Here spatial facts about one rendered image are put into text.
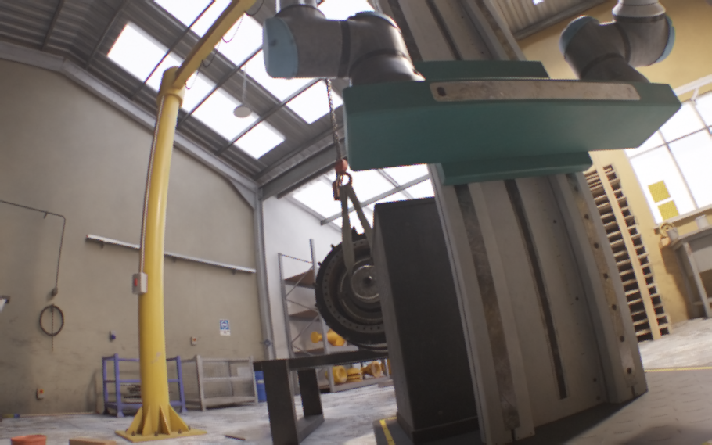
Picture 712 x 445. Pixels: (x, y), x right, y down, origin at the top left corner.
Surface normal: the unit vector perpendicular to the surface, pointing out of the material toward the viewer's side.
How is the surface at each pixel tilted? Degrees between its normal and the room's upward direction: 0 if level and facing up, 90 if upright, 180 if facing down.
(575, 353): 90
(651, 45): 151
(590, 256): 90
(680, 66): 90
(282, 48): 142
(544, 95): 90
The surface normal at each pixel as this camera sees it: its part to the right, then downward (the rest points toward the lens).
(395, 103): -0.01, -0.36
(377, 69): -0.29, -0.57
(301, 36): 0.24, 0.13
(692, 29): -0.59, -0.21
